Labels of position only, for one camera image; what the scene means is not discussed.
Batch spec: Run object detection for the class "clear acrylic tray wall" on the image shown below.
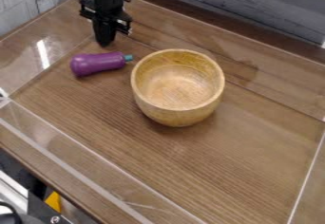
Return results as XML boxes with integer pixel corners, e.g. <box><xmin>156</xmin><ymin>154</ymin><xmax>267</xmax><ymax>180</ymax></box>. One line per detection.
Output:
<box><xmin>0</xmin><ymin>0</ymin><xmax>325</xmax><ymax>224</ymax></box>

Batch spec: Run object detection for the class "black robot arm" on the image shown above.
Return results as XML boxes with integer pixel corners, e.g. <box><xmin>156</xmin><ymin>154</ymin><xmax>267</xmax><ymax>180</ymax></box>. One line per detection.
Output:
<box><xmin>80</xmin><ymin>0</ymin><xmax>132</xmax><ymax>47</ymax></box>

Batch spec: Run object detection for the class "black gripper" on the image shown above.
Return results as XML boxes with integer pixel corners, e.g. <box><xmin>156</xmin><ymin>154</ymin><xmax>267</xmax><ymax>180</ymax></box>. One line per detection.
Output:
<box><xmin>80</xmin><ymin>0</ymin><xmax>132</xmax><ymax>47</ymax></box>

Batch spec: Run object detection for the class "yellow label sticker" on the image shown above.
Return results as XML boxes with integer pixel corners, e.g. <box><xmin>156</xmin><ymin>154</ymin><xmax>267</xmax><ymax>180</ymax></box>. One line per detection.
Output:
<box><xmin>44</xmin><ymin>192</ymin><xmax>61</xmax><ymax>213</ymax></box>

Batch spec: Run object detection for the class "brown wooden bowl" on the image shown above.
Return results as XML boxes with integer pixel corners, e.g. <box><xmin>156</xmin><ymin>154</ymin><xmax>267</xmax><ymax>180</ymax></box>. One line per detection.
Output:
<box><xmin>131</xmin><ymin>48</ymin><xmax>224</xmax><ymax>127</ymax></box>

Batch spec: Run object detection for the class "purple toy eggplant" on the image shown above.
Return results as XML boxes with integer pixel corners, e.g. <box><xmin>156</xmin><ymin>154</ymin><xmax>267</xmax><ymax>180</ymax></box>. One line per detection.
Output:
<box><xmin>69</xmin><ymin>51</ymin><xmax>133</xmax><ymax>77</ymax></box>

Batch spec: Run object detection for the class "black cable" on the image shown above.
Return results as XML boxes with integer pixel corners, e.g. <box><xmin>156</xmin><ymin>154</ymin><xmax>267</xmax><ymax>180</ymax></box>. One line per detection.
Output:
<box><xmin>0</xmin><ymin>201</ymin><xmax>22</xmax><ymax>224</ymax></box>

